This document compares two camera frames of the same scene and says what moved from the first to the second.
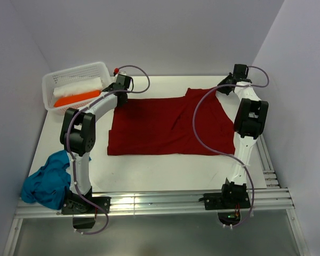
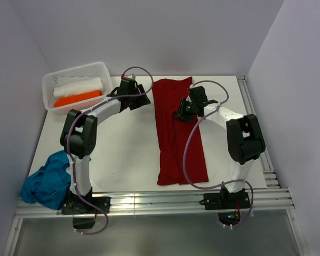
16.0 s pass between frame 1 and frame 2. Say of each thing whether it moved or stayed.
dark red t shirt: moved
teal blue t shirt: stayed
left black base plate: stayed
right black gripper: moved
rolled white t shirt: stayed
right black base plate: stayed
